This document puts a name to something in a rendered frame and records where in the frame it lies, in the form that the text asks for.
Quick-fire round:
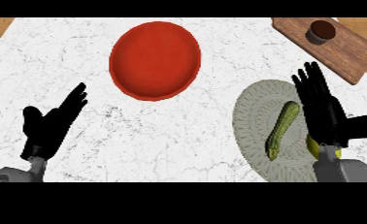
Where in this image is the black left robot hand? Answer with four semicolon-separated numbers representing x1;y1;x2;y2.
19;82;89;162

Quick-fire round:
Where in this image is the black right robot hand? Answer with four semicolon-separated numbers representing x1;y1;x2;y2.
292;61;367;148

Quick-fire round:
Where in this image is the green squash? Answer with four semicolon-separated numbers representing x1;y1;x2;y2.
265;101;301;162

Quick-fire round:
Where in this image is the yellow squash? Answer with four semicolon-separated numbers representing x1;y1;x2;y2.
305;134;343;161

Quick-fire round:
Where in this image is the grey round woven placemat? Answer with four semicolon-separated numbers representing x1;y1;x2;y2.
232;79;355;183

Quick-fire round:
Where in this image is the red bowl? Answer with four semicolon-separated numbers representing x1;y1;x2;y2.
108;20;203;102

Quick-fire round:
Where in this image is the brown wooden cutting board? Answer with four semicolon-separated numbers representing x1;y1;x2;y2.
271;17;367;86

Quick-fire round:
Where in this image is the dark brown cup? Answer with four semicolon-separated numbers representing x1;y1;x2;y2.
303;19;338;46

